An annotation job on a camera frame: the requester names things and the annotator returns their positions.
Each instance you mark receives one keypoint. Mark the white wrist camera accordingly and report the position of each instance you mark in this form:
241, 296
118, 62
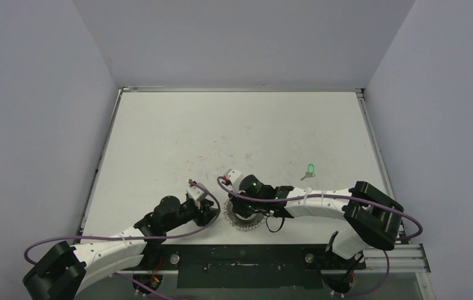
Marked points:
233, 178
196, 191

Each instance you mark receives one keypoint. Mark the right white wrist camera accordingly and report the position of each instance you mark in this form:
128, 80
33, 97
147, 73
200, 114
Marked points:
233, 178

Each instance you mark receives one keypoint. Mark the aluminium frame rail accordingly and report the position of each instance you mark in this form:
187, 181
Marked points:
406, 258

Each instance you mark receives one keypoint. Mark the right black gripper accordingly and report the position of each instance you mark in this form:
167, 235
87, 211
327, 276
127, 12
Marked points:
236, 204

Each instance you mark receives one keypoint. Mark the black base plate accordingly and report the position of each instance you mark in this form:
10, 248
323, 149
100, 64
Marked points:
223, 279

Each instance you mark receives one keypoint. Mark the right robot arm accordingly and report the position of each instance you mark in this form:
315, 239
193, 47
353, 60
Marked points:
373, 217

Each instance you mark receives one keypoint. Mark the key with green tag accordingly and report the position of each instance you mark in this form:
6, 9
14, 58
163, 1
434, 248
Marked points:
310, 172

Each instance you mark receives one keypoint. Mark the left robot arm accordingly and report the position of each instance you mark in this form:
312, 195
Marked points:
65, 270

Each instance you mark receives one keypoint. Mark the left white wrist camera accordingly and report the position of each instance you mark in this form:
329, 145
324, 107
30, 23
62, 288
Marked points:
196, 191

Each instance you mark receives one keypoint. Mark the metal disc with key rings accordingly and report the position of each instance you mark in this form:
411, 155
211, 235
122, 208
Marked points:
239, 222

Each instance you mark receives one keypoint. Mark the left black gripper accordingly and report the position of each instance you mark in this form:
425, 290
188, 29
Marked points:
204, 211

